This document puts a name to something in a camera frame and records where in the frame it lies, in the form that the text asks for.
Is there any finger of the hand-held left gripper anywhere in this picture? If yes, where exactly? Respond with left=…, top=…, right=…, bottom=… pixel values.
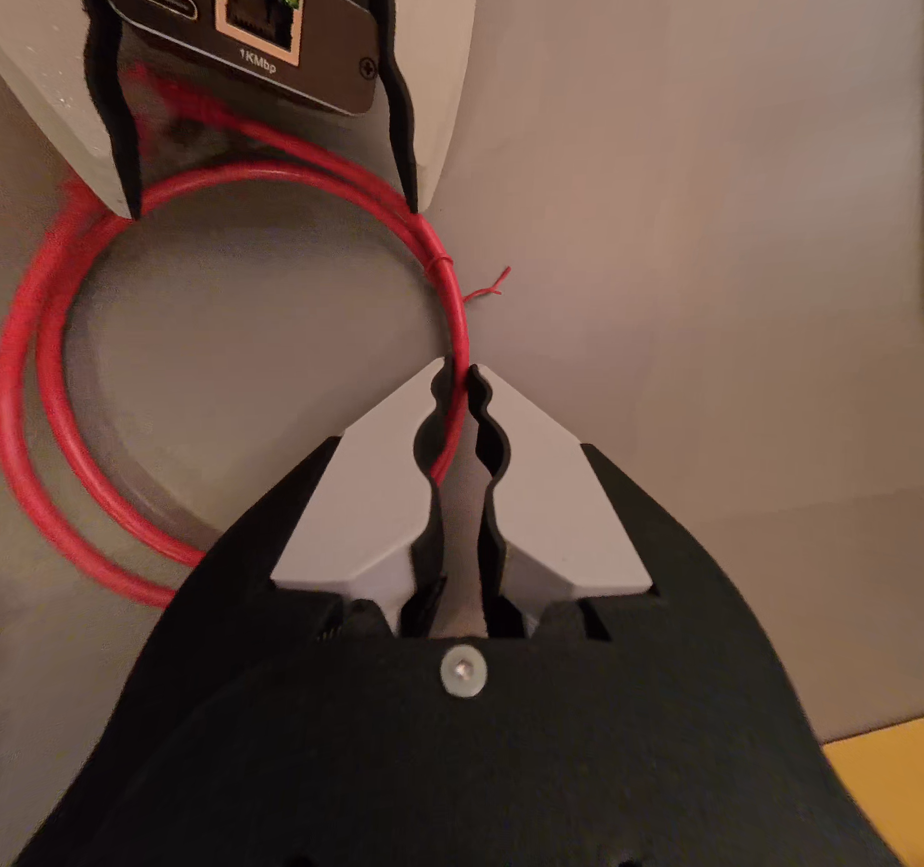
left=0, top=0, right=143, bottom=223
left=350, top=0, right=489, bottom=216

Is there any yellow plastic bin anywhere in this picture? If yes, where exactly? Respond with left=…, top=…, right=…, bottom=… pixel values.
left=823, top=719, right=924, bottom=867

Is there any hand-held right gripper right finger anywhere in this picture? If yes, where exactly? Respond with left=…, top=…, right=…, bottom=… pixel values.
left=468, top=363, right=655, bottom=640

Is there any black ethernet splitter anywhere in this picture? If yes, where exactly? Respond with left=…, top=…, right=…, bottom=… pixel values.
left=96, top=0, right=380, bottom=117

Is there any red twist tie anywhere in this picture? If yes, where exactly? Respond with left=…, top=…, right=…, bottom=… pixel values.
left=426, top=253, right=513, bottom=305

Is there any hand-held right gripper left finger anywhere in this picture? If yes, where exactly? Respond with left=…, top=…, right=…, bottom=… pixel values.
left=269, top=356, right=454, bottom=638

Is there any red ethernet cable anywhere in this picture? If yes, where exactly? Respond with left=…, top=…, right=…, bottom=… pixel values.
left=0, top=62, right=474, bottom=608

